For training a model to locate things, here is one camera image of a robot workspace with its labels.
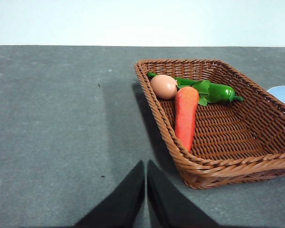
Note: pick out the brown woven wicker basket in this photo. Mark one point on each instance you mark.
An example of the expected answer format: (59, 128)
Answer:
(228, 133)

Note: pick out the orange carrot with green leaves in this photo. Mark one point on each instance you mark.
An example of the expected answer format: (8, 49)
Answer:
(185, 116)

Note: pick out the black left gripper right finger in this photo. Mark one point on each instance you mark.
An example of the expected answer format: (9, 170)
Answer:
(166, 206)

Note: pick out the green pepper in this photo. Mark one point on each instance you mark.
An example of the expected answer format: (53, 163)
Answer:
(221, 92)

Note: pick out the blue round plate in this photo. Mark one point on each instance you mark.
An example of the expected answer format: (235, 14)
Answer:
(283, 95)

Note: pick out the brown egg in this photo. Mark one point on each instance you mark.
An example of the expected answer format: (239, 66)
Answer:
(164, 86)

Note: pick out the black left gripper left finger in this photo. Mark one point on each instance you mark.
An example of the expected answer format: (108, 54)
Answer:
(123, 204)

